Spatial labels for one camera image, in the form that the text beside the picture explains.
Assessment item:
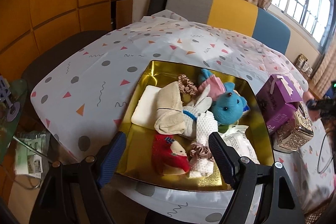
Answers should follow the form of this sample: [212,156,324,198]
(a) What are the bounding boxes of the white waffle cloth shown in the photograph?
[188,113,219,178]

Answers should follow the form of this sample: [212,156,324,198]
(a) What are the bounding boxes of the beige patterned curtain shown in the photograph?
[312,50,336,94]

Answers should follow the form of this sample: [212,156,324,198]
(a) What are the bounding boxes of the small boxes group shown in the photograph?
[296,54,315,75]

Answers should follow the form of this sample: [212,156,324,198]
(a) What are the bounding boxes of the rattan chair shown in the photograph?
[304,208,336,224]

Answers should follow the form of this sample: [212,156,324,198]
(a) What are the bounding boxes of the ornate metallic tissue box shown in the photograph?
[272,103,315,154]

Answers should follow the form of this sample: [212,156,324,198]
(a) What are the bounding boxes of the purple ornament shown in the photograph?
[0,76,21,123]

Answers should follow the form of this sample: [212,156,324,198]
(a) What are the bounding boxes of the purple cardboard box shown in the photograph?
[255,74,304,134]

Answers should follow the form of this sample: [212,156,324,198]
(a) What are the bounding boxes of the glass side table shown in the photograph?
[0,78,54,165]

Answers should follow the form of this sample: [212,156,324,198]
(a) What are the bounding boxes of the patterned plastic tablecloth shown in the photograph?
[30,9,336,224]

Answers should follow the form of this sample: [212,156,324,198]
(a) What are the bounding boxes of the blue plush bear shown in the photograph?
[198,69,249,126]

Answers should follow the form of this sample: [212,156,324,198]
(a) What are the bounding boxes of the pink satin scrunchie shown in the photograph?
[189,142,215,161]
[177,74,199,96]

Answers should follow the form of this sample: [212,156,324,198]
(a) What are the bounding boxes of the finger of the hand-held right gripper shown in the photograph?
[313,98,336,119]

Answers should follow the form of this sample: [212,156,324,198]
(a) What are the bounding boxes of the grey yellow blue headboard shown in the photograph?
[163,0,291,56]

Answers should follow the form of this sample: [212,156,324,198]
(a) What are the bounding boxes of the gold tin box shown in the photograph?
[114,59,275,192]

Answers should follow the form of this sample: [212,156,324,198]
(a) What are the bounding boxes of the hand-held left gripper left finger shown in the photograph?
[29,132,127,224]

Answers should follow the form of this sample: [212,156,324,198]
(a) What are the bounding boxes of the white plastic package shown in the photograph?
[221,125,261,165]

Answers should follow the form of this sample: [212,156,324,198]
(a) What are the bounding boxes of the beige knit cloth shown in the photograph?
[154,82,190,134]

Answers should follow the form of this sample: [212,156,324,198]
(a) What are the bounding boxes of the paper leaflets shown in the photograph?
[14,132,51,176]

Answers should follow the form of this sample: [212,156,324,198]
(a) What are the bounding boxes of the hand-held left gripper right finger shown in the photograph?
[209,132,306,224]

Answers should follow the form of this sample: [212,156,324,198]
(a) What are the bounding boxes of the black cable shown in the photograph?
[317,129,336,175]

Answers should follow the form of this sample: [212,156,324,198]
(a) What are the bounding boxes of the white rectangular sponge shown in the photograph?
[131,85,158,128]

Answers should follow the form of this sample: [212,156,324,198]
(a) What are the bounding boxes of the red reindeer sock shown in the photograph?
[152,134,191,175]

